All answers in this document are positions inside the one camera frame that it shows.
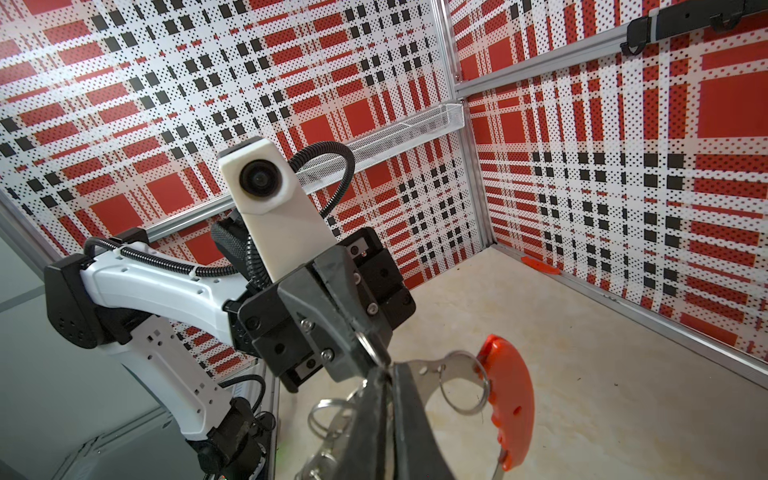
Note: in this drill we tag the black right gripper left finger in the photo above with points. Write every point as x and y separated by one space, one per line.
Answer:
365 455

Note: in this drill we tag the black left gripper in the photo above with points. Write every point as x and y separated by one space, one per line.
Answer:
336 312

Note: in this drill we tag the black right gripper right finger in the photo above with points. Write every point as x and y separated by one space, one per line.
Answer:
416 453

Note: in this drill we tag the metal keyring gauge red handle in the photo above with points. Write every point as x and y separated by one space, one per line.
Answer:
496 379

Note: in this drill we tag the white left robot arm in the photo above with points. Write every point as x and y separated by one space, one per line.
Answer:
123 298

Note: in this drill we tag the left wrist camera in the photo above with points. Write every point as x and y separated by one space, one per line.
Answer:
284 224

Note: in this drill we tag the black hook rail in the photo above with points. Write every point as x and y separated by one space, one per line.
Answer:
719 15

